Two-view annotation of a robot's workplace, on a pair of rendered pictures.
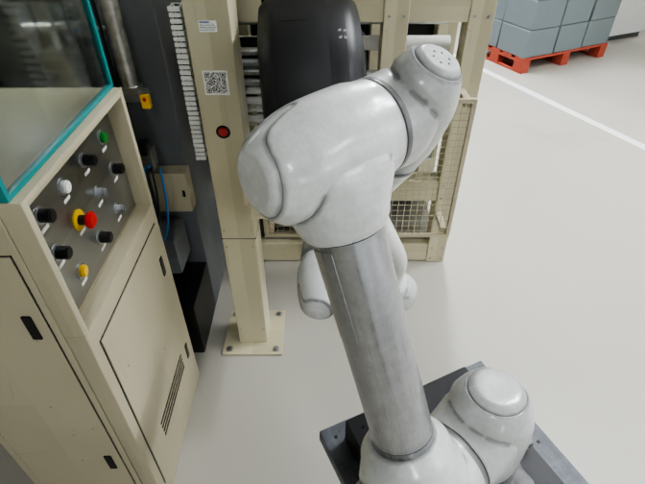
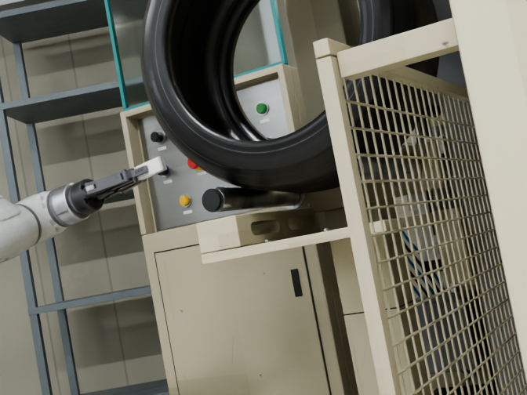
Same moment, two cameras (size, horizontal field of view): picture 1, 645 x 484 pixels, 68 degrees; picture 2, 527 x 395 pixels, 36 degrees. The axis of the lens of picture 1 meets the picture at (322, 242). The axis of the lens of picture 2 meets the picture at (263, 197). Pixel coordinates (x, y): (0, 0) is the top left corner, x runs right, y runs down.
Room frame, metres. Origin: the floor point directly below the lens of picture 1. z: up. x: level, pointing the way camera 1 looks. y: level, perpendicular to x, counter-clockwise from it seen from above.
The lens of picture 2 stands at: (2.14, -1.41, 0.79)
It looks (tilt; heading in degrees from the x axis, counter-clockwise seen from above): 4 degrees up; 117
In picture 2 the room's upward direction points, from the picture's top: 10 degrees counter-clockwise
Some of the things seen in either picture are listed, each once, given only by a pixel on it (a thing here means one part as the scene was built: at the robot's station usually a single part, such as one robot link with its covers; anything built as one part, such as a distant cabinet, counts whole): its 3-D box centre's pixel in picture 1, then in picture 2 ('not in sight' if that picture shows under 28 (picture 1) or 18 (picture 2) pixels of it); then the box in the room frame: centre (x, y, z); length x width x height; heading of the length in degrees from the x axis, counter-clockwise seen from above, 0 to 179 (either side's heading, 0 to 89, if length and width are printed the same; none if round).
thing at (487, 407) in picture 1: (484, 422); not in sight; (0.49, -0.31, 0.91); 0.18 x 0.16 x 0.22; 130
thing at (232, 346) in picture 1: (254, 330); not in sight; (1.48, 0.32, 0.01); 0.27 x 0.27 x 0.02; 0
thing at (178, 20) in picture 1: (192, 87); not in sight; (1.45, 0.40, 1.19); 0.05 x 0.04 x 0.48; 0
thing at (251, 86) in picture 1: (250, 81); not in sight; (1.88, 0.28, 1.05); 0.20 x 0.15 x 0.30; 90
